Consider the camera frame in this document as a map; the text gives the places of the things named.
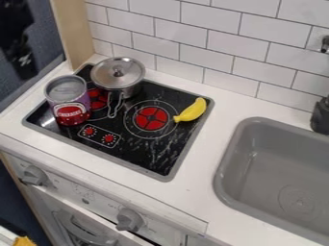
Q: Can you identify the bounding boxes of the yellow toy banana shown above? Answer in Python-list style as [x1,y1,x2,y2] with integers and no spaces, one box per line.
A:
[172,96,209,124]

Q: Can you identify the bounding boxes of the toy sink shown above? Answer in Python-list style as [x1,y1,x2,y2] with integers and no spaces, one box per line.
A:
[212,116,329,246]

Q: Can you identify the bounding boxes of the tap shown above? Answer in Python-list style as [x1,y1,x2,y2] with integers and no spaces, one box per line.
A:
[309,35,329,135]

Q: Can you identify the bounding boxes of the purple and red can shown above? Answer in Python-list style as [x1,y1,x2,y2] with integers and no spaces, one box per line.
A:
[43,74,93,127]

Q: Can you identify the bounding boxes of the silver pot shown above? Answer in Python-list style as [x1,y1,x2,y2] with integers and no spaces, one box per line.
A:
[89,57,147,119]

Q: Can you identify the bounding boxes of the toy stove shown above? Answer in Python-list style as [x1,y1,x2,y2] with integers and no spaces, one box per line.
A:
[21,62,216,183]

